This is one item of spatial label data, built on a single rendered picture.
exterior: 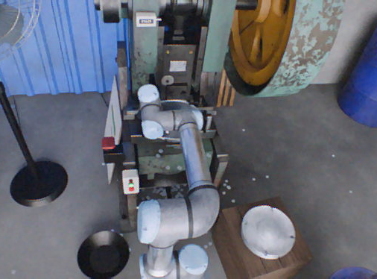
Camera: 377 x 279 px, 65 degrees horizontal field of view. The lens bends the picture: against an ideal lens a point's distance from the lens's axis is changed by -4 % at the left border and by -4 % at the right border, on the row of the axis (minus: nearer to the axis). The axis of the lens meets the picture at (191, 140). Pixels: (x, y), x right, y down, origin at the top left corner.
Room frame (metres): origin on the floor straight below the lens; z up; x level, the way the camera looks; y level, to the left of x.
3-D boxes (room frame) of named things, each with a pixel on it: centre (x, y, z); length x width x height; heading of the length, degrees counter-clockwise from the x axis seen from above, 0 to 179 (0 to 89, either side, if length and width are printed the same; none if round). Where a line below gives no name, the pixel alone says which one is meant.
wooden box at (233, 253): (0.81, -0.48, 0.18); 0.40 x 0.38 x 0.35; 24
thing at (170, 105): (1.13, 0.10, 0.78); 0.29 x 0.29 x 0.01
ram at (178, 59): (1.21, 0.12, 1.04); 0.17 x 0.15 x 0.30; 18
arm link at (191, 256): (0.48, -0.07, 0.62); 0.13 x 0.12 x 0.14; 106
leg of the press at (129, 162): (1.30, 0.43, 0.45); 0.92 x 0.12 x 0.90; 18
